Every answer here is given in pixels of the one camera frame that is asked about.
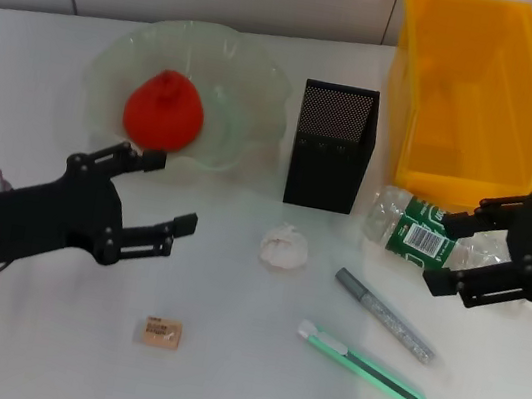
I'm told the yellow plastic bin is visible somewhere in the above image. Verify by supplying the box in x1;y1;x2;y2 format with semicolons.
371;0;532;218

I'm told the clear glass fruit plate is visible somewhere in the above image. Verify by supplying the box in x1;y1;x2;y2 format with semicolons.
67;3;301;201

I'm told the white paper ball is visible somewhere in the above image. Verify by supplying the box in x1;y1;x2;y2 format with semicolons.
256;217;313;274

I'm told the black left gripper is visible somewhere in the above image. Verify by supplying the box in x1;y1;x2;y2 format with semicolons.
0;121;210;298

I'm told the small beige eraser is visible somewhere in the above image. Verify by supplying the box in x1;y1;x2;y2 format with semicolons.
140;314;186;352

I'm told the black mesh pen holder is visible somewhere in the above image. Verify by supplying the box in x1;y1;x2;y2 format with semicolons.
281;77;383;217

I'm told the clear green-label water bottle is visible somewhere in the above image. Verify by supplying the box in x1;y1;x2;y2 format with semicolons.
352;181;532;314

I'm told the grey glitter marker pen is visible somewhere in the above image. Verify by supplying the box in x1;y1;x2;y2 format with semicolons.
323;265;448;368

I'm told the green utility knife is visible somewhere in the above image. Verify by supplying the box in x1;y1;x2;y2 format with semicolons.
287;318;442;399

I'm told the red cone-shaped object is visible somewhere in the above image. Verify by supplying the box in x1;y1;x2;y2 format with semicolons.
118;64;212;158

